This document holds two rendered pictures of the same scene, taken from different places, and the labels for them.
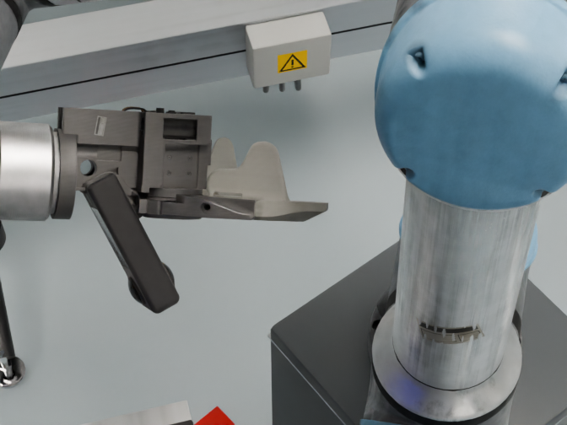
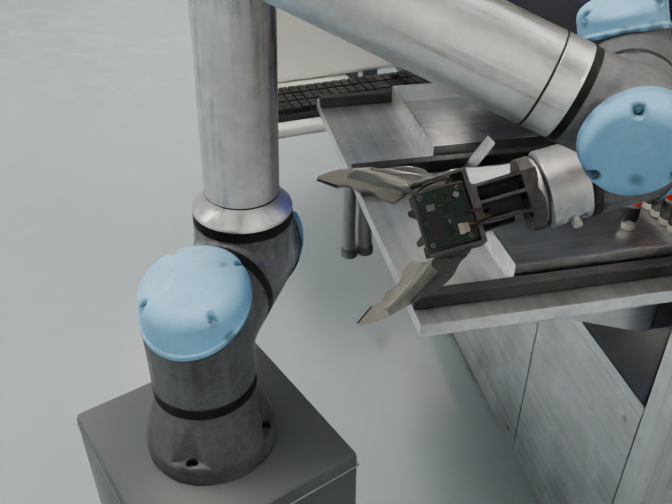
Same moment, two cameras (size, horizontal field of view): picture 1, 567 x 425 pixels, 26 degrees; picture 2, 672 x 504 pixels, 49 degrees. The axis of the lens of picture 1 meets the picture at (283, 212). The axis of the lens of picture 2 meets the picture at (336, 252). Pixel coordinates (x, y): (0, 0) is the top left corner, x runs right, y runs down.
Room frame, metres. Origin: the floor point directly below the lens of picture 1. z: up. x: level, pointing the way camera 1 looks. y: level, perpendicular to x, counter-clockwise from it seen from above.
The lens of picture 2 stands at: (1.18, 0.02, 1.48)
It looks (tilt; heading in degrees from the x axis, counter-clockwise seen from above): 35 degrees down; 183
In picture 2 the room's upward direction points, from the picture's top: straight up
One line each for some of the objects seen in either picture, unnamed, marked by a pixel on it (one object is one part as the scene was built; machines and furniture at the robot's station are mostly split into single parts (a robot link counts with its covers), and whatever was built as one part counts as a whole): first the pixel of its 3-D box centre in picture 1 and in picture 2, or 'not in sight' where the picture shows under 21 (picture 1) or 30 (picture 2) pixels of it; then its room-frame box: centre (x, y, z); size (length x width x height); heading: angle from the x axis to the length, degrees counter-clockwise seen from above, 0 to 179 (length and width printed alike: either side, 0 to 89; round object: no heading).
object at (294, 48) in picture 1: (288, 50); not in sight; (1.24, -0.01, 0.50); 0.12 x 0.05 x 0.09; 105
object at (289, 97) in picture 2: not in sight; (351, 93); (-0.37, -0.03, 0.82); 0.40 x 0.14 x 0.02; 112
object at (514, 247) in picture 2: not in sight; (587, 210); (0.23, 0.34, 0.90); 0.34 x 0.26 x 0.04; 105
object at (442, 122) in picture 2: not in sight; (499, 114); (-0.10, 0.26, 0.90); 0.34 x 0.26 x 0.04; 105
